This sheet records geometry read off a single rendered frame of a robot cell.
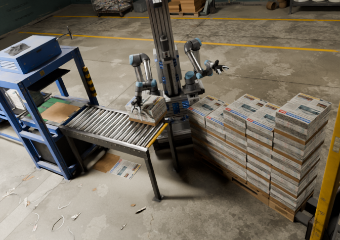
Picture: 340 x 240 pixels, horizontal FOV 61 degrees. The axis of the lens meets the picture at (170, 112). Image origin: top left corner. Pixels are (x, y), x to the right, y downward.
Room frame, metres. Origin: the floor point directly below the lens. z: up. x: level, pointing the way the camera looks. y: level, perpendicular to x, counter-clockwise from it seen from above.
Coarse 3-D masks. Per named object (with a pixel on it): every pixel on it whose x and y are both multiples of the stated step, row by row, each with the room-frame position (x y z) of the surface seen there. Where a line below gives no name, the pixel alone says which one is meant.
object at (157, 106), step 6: (156, 96) 2.93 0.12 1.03; (150, 102) 2.82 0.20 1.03; (156, 102) 2.80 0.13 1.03; (162, 102) 2.85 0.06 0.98; (144, 108) 2.72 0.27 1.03; (150, 108) 2.70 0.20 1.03; (156, 108) 2.73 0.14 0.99; (162, 108) 2.81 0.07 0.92; (144, 114) 2.72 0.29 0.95; (150, 114) 2.67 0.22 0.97; (156, 114) 2.70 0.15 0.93; (162, 114) 2.80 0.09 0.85; (144, 120) 2.74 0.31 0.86; (150, 120) 2.69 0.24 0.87; (156, 120) 2.68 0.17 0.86
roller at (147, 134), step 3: (153, 126) 2.66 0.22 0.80; (156, 126) 2.68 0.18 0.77; (150, 129) 2.62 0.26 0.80; (153, 129) 2.63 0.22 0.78; (147, 132) 2.57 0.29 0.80; (150, 132) 2.58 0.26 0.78; (144, 135) 2.53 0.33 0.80; (147, 135) 2.53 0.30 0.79; (141, 138) 2.49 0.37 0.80; (144, 138) 2.49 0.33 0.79; (141, 141) 2.44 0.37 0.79; (138, 144) 2.40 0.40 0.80; (141, 144) 2.42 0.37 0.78
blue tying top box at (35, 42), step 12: (36, 36) 3.74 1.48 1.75; (48, 36) 3.64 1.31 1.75; (36, 48) 3.32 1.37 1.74; (48, 48) 3.44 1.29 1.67; (60, 48) 3.57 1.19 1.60; (0, 60) 3.29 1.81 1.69; (12, 60) 3.13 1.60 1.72; (24, 60) 3.15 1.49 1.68; (36, 60) 3.27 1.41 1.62; (24, 72) 3.10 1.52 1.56
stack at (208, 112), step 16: (208, 96) 3.02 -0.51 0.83; (192, 112) 2.78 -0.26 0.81; (208, 112) 2.69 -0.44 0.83; (192, 128) 2.81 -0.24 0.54; (208, 128) 2.58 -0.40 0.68; (224, 128) 2.38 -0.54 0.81; (208, 144) 2.61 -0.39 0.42; (224, 144) 2.39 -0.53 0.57; (240, 144) 2.21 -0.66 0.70; (256, 144) 2.05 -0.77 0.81; (208, 160) 2.64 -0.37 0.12; (224, 160) 2.41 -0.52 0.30; (240, 160) 2.21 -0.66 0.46; (256, 160) 2.04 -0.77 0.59; (224, 176) 2.42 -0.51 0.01; (240, 176) 2.22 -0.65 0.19; (256, 176) 2.04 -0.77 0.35; (256, 192) 2.03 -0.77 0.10
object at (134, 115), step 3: (144, 93) 3.04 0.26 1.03; (144, 96) 2.98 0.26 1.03; (132, 99) 2.97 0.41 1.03; (129, 102) 2.91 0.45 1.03; (126, 105) 2.86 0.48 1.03; (129, 105) 2.85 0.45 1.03; (126, 108) 2.85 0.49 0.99; (129, 108) 2.83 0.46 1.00; (135, 108) 2.78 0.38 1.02; (129, 111) 2.85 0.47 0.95; (135, 111) 2.79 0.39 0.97; (129, 114) 2.86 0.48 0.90; (132, 114) 2.83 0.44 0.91; (135, 114) 2.80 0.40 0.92; (129, 117) 2.87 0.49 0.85; (132, 117) 2.84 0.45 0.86; (135, 117) 2.81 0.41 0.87; (138, 117) 2.78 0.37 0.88
